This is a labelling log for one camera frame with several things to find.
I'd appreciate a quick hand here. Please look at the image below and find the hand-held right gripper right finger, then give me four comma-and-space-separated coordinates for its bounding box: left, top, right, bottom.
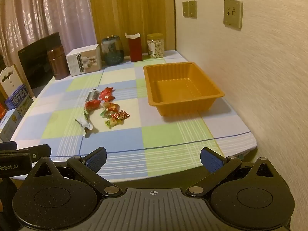
185, 147, 282, 196

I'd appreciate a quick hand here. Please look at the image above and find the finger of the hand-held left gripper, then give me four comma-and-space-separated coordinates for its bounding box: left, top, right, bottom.
29, 144, 52, 161
0, 141, 18, 151

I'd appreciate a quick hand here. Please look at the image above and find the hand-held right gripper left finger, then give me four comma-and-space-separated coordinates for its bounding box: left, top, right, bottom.
24, 147, 123, 196

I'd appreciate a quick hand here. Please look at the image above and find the white green snack wrapper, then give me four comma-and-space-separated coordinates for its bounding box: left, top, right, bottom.
74, 109, 94, 136

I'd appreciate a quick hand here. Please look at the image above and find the yellow green candy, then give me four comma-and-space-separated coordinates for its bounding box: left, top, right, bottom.
105, 118, 123, 129

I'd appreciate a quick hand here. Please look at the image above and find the red gold twisted candy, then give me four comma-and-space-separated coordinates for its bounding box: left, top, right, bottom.
109, 110, 131, 121

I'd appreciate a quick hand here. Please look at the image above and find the orange yellow candy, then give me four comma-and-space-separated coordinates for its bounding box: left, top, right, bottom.
103, 102, 120, 111

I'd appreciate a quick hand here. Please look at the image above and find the black striped snack packet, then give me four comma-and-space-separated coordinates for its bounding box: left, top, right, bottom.
85, 89, 100, 101

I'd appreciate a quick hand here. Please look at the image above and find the large red snack packet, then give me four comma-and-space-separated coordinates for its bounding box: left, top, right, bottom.
99, 87, 115, 96

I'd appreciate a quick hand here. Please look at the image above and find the orange plastic tray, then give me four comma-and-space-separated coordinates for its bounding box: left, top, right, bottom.
143, 62, 225, 117

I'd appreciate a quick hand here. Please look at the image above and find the blue white printed box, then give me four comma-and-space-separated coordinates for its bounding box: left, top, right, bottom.
0, 109, 23, 142

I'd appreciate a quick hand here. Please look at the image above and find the blue milk carton box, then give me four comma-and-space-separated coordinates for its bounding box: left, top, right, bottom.
5, 84, 34, 119

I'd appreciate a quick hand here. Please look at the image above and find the checkered tablecloth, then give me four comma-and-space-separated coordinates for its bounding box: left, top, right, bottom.
10, 50, 258, 181

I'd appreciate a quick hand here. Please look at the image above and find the black monitor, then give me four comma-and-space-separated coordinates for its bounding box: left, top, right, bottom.
17, 32, 63, 90

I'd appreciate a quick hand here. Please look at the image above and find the brown thermos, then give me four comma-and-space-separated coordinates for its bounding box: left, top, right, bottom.
47, 45, 70, 80

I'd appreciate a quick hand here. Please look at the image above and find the white cardboard box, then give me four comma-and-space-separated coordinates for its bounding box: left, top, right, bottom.
66, 44, 102, 77

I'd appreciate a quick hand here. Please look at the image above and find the blue glass jar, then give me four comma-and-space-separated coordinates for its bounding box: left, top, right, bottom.
101, 35, 125, 66

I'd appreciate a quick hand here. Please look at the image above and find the dark red carton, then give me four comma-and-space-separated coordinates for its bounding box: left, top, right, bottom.
124, 32, 143, 62

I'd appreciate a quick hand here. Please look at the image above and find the plastic jar of nuts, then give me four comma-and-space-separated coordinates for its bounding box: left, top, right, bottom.
147, 33, 165, 59

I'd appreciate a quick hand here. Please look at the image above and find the pink curtain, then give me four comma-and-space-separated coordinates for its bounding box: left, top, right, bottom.
0, 0, 97, 77

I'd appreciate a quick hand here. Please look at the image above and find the wooden panel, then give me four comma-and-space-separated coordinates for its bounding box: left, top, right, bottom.
89, 0, 177, 53

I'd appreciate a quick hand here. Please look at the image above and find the beige data wall plate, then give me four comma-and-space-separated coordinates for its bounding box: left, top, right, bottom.
223, 0, 243, 31

